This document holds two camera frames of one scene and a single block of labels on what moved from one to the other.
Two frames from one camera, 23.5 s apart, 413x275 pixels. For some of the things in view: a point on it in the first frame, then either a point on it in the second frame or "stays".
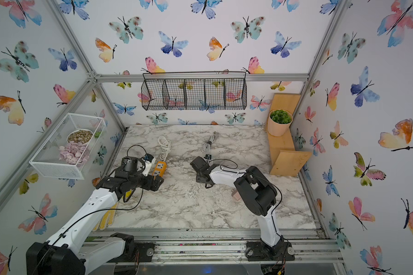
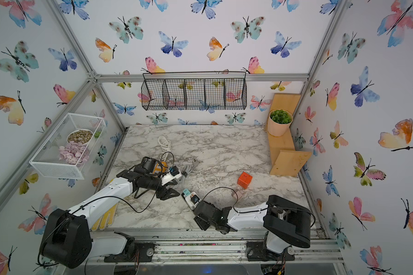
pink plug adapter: x=236 y=194 stays
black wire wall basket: x=191 y=91 stays
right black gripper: x=197 y=179 to x=199 y=223
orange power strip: x=159 y=169 stays
